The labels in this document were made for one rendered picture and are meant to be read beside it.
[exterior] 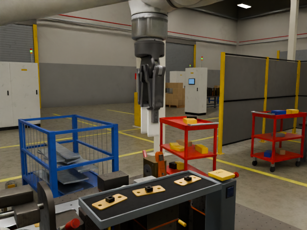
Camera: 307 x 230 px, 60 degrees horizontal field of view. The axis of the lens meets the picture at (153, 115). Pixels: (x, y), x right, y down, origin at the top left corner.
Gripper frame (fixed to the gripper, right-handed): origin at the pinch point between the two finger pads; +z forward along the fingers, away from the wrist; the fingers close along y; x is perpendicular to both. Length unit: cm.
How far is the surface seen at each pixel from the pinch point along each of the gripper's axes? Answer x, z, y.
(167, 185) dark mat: -6.3, 18.8, 2.1
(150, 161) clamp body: -24, 29, 54
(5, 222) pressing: 38, 35, 31
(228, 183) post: -26.4, 21.0, 0.4
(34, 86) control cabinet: 32, 5, 843
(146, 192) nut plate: 1.4, 18.5, -1.0
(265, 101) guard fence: -462, 37, 400
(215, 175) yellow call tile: -23.8, 18.8, 3.4
